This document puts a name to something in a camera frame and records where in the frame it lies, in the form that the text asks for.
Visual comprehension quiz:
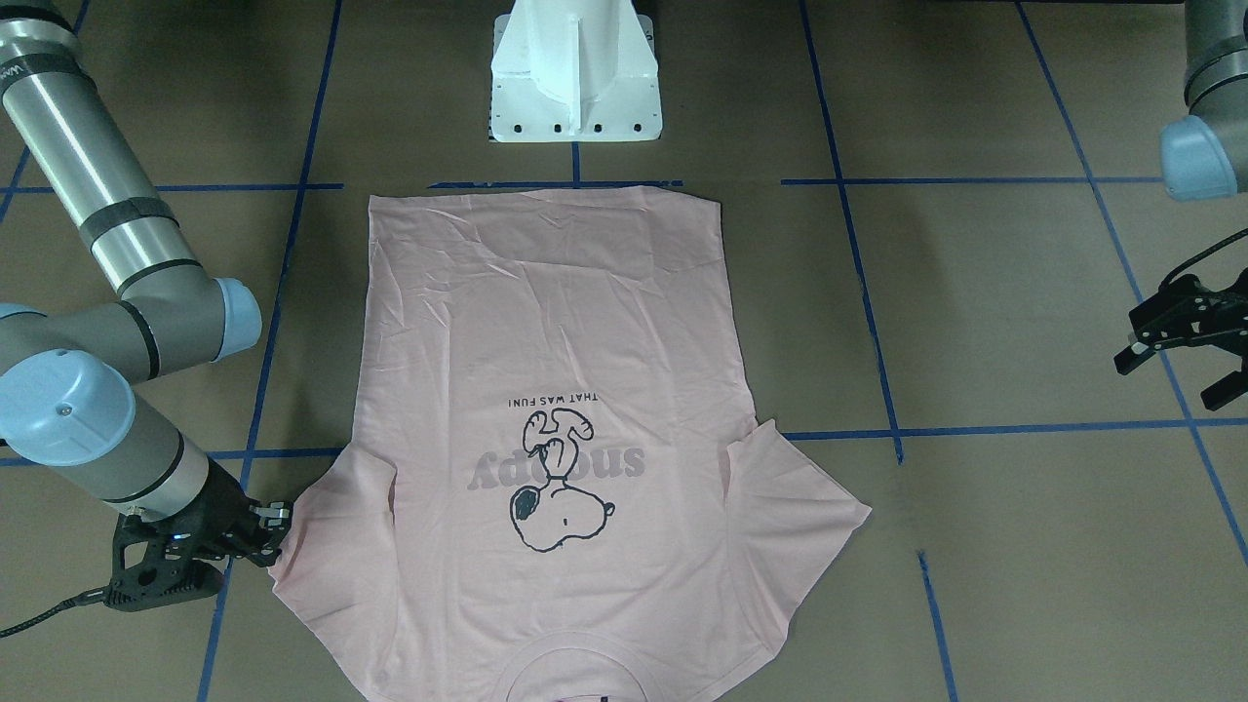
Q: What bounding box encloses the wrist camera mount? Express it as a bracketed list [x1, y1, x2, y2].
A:
[1113, 271, 1247, 410]
[102, 515, 223, 612]

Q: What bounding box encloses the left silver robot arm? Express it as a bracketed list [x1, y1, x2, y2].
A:
[1159, 1, 1247, 204]

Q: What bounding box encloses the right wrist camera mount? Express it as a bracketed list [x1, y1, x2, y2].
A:
[102, 515, 223, 612]

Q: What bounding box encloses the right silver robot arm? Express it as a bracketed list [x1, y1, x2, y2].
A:
[2, 1, 293, 567]

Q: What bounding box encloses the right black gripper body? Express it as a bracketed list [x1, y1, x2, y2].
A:
[161, 466, 266, 567]

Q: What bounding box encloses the pink snoopy t-shirt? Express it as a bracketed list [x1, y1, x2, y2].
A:
[270, 186, 871, 701]

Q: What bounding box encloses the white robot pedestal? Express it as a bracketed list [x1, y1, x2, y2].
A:
[487, 1, 664, 142]

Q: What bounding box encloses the black camera cable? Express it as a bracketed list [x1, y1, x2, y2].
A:
[0, 585, 114, 641]
[1158, 229, 1248, 289]

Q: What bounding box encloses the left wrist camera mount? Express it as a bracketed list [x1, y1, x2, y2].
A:
[1113, 271, 1247, 410]

